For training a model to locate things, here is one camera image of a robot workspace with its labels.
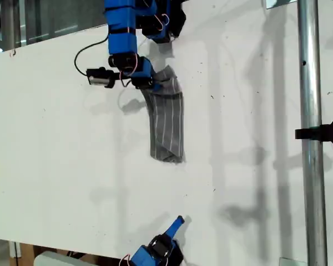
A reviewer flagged grey white striped towel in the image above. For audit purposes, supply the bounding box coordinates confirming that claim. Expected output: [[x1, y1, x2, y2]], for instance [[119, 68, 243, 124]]
[[140, 65, 186, 164]]

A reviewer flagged wooden table leg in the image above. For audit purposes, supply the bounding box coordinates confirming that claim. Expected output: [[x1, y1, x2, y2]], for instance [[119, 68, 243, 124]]
[[16, 243, 36, 266]]

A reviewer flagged black clamp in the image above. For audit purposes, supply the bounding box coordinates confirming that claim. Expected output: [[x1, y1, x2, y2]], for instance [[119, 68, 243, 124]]
[[295, 117, 333, 147]]

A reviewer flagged black camera stalk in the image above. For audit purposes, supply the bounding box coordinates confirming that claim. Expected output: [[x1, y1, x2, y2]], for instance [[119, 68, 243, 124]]
[[105, 70, 134, 89]]

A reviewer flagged black camera box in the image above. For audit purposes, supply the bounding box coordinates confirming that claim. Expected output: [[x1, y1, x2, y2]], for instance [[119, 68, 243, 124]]
[[85, 68, 114, 87]]

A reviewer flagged black camera cable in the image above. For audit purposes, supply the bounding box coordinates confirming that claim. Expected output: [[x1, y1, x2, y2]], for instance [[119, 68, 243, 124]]
[[74, 33, 110, 76]]

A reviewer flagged steel post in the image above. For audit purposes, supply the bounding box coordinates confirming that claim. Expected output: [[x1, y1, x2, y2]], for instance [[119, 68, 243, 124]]
[[297, 0, 329, 266]]

